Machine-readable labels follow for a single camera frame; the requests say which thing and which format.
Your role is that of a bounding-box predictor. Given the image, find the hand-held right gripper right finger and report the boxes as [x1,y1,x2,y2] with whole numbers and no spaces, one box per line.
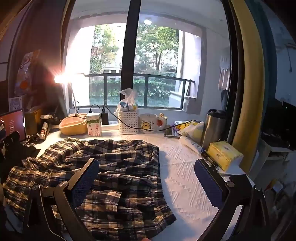
[194,159,270,241]

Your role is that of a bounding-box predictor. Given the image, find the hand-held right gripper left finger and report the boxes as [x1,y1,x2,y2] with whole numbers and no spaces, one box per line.
[22,158,100,241]

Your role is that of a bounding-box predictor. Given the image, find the plaid pants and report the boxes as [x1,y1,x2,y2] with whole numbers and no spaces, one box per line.
[2,137,177,239]

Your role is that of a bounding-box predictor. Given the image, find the tablet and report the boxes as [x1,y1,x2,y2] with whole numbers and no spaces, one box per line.
[0,108,26,142]

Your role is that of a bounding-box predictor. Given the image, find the white embossed tablecloth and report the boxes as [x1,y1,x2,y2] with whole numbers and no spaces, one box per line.
[5,131,245,241]

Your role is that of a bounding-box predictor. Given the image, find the black marker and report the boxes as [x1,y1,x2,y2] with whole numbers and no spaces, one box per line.
[201,151,219,169]

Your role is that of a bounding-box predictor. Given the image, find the yellow box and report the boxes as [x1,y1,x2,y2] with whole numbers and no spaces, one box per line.
[24,109,42,135]

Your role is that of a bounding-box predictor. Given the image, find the yellow tissue pack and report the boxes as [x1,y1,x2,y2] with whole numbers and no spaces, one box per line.
[206,140,244,172]

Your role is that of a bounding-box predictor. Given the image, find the white red tube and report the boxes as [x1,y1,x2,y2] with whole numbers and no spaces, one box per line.
[40,122,49,140]

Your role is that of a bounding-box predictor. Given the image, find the small printed card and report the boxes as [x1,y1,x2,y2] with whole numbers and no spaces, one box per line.
[9,96,23,112]

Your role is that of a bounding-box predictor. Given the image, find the yellow plastic basin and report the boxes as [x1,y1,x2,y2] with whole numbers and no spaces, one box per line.
[59,113,88,135]

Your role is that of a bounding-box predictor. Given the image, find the milk carton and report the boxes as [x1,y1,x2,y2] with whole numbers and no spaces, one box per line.
[87,113,102,137]

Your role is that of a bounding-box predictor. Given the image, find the metal tray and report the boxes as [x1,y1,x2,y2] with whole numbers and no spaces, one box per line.
[164,120,200,139]

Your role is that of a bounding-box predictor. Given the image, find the yellow toy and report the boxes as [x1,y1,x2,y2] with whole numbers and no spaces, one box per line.
[176,122,193,131]

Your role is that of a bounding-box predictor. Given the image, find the desk lamp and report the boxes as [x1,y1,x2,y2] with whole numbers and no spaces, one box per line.
[54,72,85,115]

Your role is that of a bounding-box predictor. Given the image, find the cartoon print mug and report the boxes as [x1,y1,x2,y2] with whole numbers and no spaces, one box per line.
[139,113,160,134]

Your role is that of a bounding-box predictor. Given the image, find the crumpled white plastic bag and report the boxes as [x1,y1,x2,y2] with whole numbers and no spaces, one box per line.
[117,88,138,105]

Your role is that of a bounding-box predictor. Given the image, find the yellow curtain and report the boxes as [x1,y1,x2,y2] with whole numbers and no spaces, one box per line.
[228,0,265,173]

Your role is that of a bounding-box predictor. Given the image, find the black monitor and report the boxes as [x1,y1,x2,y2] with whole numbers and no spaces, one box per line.
[261,98,296,149]

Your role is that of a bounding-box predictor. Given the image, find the balcony railing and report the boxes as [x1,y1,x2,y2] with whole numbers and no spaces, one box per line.
[84,73,196,108]

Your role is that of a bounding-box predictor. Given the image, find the hanging pale cloth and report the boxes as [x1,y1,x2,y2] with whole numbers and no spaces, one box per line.
[218,54,232,91]

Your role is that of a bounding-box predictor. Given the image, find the wall poster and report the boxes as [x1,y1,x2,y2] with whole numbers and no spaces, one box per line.
[14,49,41,95]

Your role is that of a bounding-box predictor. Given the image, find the black window frame post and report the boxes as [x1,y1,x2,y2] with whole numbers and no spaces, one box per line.
[120,0,142,103]

